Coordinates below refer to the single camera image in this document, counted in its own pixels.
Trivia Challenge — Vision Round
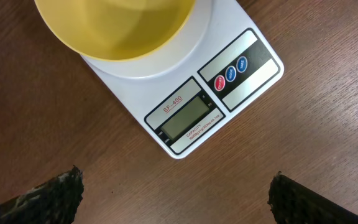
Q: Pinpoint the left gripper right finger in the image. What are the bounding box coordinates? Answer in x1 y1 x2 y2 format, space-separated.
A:
268 172 358 224

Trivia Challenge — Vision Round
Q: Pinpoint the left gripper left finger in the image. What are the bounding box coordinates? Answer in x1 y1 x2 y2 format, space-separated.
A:
0 166 84 224

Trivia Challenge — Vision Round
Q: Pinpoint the white digital kitchen scale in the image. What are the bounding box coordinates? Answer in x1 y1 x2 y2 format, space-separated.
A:
85 0 284 159

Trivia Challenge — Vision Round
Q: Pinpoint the pale yellow plastic bowl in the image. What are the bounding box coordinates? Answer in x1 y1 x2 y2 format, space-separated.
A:
35 0 195 61

